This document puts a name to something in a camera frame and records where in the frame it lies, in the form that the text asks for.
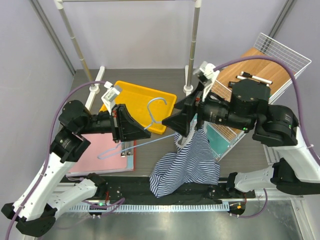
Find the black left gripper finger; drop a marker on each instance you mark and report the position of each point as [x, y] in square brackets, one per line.
[134, 133]
[126, 121]

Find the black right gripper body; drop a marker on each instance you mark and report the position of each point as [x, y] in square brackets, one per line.
[214, 110]

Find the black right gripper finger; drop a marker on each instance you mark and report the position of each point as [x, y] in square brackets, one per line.
[179, 122]
[189, 103]

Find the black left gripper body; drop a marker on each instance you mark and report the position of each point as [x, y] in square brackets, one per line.
[103, 123]

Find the light blue wire hanger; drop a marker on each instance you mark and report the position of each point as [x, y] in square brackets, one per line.
[152, 117]

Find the blue white striped tank top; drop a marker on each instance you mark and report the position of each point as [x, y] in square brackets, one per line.
[193, 162]

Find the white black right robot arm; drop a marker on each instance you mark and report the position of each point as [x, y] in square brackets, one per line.
[296, 173]

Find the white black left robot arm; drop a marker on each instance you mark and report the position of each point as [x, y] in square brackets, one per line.
[37, 210]

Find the yellow plastic tray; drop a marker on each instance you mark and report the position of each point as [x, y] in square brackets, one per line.
[139, 100]

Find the green black highlighter marker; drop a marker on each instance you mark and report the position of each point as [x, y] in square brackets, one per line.
[230, 84]

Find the pink clipboard with papers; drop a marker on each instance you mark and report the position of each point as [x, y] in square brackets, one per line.
[89, 163]

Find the white marker black cap lower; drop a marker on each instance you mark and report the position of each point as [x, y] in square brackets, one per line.
[240, 77]

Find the white marker black cap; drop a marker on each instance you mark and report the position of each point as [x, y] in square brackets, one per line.
[240, 77]
[248, 75]

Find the white marker black cap upper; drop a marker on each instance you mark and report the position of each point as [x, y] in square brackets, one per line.
[248, 75]

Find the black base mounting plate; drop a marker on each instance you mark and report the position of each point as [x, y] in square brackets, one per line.
[135, 190]

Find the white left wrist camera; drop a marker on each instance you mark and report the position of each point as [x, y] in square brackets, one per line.
[109, 97]

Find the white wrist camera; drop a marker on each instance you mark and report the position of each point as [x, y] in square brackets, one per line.
[109, 97]
[207, 75]

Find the teal box with handle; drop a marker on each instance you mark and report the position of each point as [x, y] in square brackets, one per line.
[218, 144]

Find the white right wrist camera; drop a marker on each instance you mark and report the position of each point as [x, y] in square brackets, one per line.
[207, 75]

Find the white wire shelf rack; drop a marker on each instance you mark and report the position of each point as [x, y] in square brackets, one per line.
[263, 46]

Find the white slotted cable duct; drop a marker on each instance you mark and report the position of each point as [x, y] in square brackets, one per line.
[129, 208]

